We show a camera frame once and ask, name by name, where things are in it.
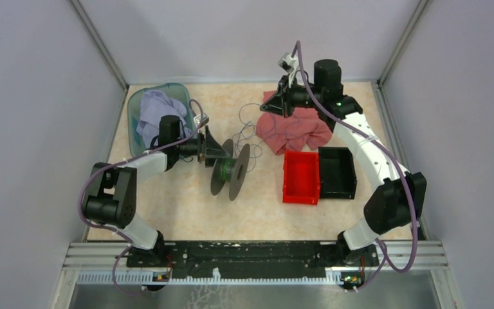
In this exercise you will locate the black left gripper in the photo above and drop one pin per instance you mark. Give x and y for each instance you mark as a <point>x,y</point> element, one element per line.
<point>209,149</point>

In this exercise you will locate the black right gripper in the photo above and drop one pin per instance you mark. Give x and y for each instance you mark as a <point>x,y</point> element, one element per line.
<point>280,102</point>

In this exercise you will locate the black cable spool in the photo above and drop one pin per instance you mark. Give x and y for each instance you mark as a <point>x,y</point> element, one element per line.
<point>230,170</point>

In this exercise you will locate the red plastic bin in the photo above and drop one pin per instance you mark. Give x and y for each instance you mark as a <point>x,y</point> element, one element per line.
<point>301,182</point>

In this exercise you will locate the black plastic bin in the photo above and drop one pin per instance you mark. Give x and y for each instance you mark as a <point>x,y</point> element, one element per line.
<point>337,173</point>

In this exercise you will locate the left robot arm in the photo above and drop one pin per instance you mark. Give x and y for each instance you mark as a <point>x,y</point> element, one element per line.
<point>109,199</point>

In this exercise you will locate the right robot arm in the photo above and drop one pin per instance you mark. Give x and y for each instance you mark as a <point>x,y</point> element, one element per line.
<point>397,195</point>

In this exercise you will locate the pink cloth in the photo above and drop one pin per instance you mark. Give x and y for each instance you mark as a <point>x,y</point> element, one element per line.
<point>303,128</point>

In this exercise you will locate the teal plastic tray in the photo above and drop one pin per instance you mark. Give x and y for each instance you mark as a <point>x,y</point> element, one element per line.
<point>173,90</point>

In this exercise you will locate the lavender cloth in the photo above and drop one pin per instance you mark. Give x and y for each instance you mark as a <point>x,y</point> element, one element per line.
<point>154,105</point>

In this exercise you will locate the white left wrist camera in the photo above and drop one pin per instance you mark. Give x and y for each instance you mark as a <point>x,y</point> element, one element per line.
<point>201,120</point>

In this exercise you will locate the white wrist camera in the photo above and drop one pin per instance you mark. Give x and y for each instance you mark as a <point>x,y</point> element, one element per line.
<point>201,120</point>
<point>290,64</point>

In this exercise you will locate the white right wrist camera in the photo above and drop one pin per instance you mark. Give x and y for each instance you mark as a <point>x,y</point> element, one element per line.
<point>290,64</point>

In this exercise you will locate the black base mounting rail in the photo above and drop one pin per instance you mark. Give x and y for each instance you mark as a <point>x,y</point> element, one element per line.
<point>251,259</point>

